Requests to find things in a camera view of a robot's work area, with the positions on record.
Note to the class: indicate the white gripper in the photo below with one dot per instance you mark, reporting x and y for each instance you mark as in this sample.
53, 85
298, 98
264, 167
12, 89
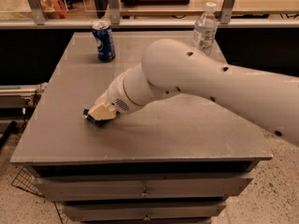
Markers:
116, 96

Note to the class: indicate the blue rxbar blueberry wrapper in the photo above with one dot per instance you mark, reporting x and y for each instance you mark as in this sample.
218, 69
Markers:
97, 123

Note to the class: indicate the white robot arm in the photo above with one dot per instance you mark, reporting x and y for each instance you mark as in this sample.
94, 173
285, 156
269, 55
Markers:
169, 67

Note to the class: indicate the clear plastic water bottle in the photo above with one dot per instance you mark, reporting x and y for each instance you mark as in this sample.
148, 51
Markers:
205, 29

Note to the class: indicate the blue pepsi can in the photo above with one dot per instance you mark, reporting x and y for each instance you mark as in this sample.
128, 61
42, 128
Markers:
104, 41

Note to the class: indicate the grey top drawer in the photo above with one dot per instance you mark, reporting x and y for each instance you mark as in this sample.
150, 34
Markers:
126, 187

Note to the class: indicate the grey drawer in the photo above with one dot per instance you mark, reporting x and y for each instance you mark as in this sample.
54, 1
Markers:
143, 211
126, 187

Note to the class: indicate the orange snack bag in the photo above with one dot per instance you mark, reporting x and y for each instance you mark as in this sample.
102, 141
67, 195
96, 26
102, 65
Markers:
57, 6

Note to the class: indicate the grey lower drawer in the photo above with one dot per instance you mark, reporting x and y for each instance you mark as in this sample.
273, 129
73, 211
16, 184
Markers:
143, 211

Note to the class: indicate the black wire rack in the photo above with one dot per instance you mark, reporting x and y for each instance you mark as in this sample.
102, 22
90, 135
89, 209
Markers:
24, 181

